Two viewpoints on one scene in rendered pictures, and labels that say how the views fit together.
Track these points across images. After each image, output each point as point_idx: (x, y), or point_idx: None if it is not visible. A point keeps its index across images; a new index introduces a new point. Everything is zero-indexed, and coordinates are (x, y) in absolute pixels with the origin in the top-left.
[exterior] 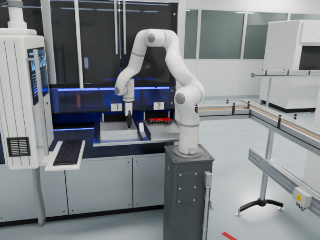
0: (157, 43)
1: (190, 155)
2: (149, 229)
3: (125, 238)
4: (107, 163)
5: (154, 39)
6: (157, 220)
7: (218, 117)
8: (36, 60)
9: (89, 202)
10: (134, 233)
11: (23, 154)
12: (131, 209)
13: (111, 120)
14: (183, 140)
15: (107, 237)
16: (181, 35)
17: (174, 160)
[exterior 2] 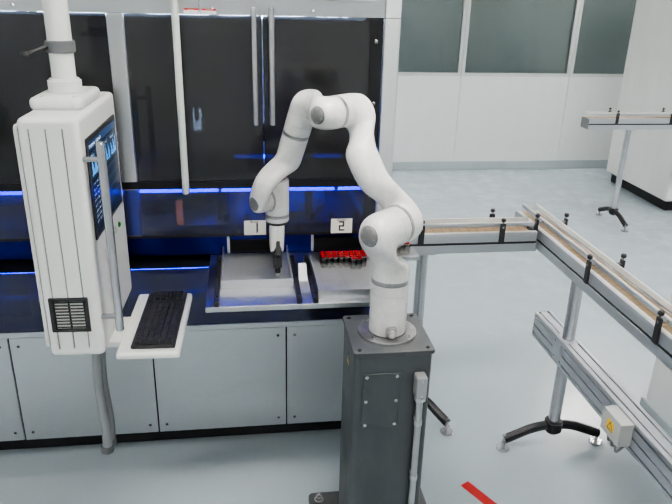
0: (330, 125)
1: (389, 340)
2: (317, 468)
3: (269, 484)
4: (236, 336)
5: (323, 118)
6: (335, 451)
7: (470, 247)
8: (102, 161)
9: (199, 409)
10: (286, 475)
11: (78, 327)
12: (284, 426)
13: (244, 251)
14: (375, 311)
15: (234, 480)
16: (389, 85)
17: (356, 350)
